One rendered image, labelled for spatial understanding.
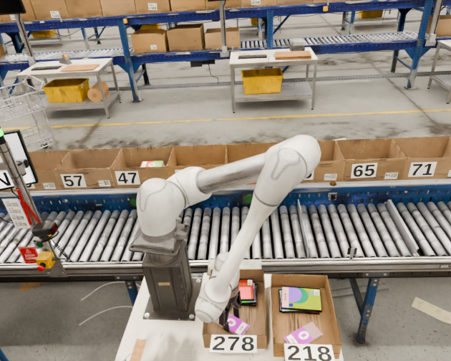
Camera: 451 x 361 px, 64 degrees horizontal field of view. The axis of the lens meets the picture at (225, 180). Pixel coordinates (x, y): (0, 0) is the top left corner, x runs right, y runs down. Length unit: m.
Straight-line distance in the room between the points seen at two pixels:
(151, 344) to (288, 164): 1.12
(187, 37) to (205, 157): 4.03
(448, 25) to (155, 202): 6.32
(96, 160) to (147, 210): 1.47
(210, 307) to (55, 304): 2.03
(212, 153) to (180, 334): 1.35
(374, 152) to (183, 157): 1.40
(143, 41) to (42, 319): 4.80
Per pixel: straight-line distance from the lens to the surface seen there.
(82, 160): 2.97
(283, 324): 1.85
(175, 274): 1.71
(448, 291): 3.28
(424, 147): 2.96
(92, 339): 2.94
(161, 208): 1.50
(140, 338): 1.89
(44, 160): 3.10
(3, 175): 2.21
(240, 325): 1.83
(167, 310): 1.93
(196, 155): 2.71
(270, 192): 1.16
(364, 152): 2.82
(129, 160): 2.84
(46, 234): 2.14
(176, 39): 6.57
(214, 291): 1.40
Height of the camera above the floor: 2.26
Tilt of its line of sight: 33 degrees down
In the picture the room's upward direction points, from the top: 4 degrees counter-clockwise
